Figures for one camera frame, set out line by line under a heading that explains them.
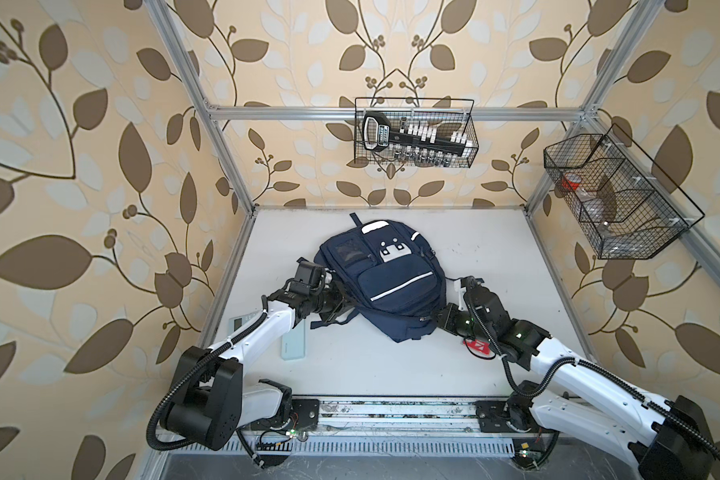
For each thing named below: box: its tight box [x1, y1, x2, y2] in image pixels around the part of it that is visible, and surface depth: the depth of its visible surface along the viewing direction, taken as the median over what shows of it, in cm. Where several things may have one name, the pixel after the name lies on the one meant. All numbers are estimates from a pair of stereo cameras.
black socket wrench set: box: [362, 112, 474, 166], surface depth 87 cm
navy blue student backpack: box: [311, 213, 447, 343], surface depth 91 cm
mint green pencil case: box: [281, 319, 306, 361], surface depth 86 cm
